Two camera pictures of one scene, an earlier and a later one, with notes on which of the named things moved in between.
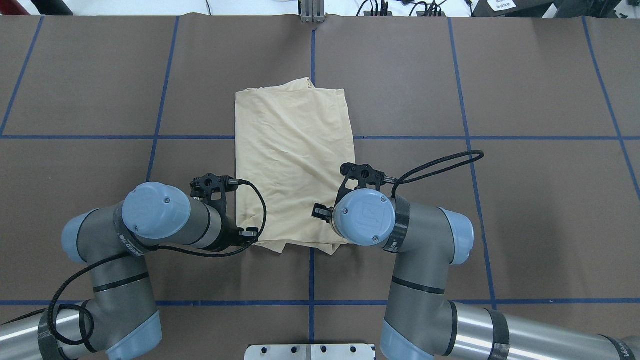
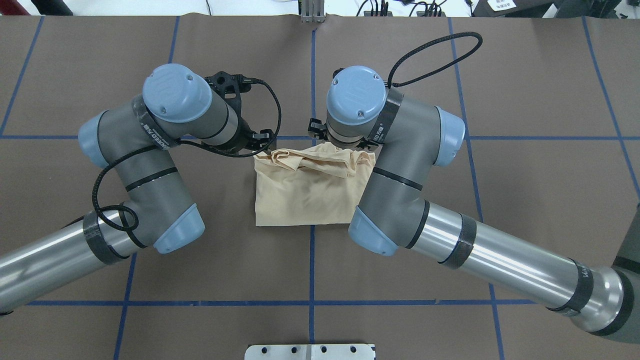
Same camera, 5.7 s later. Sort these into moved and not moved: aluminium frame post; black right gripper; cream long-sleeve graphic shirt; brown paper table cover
Moved: cream long-sleeve graphic shirt; black right gripper
Not moved: aluminium frame post; brown paper table cover
